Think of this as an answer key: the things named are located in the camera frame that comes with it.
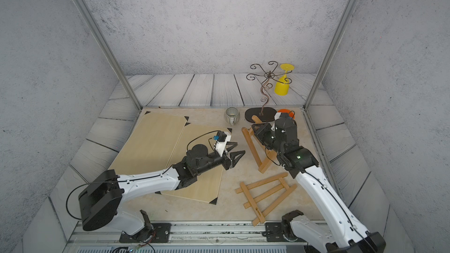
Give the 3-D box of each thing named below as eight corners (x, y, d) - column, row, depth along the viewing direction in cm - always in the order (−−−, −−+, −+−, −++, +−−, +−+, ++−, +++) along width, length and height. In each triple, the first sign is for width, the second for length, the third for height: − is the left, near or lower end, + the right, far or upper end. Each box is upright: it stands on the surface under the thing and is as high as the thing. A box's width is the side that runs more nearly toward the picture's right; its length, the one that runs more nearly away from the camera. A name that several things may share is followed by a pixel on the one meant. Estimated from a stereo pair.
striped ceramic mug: (220, 119, 116) (220, 112, 111) (232, 111, 120) (232, 104, 116) (232, 128, 111) (232, 121, 106) (243, 119, 115) (243, 112, 111)
